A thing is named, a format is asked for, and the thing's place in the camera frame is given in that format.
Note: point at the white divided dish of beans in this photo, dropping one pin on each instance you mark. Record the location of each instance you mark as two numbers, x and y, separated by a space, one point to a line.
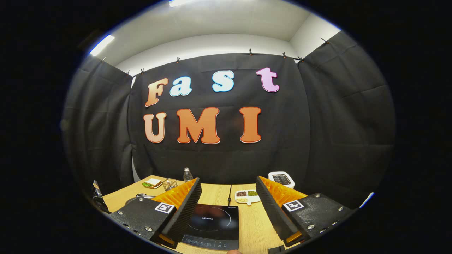
247 197

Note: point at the row of cloth clips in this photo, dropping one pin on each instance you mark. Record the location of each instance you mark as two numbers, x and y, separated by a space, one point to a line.
250 52

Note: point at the white toaster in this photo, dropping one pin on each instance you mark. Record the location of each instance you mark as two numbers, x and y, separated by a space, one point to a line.
281 180

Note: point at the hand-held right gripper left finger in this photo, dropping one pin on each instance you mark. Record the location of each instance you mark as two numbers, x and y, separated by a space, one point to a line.
185 211

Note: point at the small white plate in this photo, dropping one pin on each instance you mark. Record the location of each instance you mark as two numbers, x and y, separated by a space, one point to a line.
159 185

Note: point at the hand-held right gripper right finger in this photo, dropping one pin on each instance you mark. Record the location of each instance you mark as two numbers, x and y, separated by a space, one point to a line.
272 211

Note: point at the sandwich with lettuce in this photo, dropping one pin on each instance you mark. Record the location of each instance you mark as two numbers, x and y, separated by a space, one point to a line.
152 182

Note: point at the black induction cooktop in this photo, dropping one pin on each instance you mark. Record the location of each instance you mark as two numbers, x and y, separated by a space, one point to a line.
215 222

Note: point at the black backdrop cloth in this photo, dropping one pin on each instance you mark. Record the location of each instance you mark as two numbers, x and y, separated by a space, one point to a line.
335 123

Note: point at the clear plastic water bottle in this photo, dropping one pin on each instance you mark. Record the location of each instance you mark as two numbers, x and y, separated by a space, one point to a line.
188 175

